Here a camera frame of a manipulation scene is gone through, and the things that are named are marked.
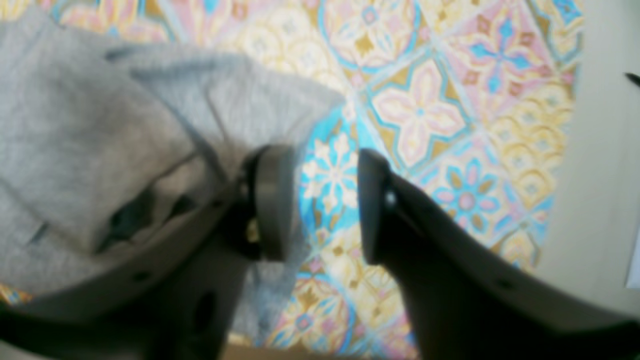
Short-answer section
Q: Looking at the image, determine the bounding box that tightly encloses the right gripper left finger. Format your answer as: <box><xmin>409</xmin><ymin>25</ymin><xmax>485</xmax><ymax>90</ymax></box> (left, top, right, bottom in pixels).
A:
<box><xmin>1</xmin><ymin>145</ymin><xmax>295</xmax><ymax>360</ymax></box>

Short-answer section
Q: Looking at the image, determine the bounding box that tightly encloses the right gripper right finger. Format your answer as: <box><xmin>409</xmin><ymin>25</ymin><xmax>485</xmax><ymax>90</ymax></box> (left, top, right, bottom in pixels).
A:
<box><xmin>358</xmin><ymin>149</ymin><xmax>640</xmax><ymax>360</ymax></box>

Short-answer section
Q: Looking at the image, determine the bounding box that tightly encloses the grey T-shirt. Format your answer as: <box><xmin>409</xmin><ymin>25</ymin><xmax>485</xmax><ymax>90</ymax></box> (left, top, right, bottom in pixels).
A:
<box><xmin>0</xmin><ymin>5</ymin><xmax>346</xmax><ymax>346</ymax></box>

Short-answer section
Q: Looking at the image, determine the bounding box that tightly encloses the patterned tablecloth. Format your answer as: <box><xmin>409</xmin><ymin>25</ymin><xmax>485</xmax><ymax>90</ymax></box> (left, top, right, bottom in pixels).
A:
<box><xmin>1</xmin><ymin>0</ymin><xmax>584</xmax><ymax>359</ymax></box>

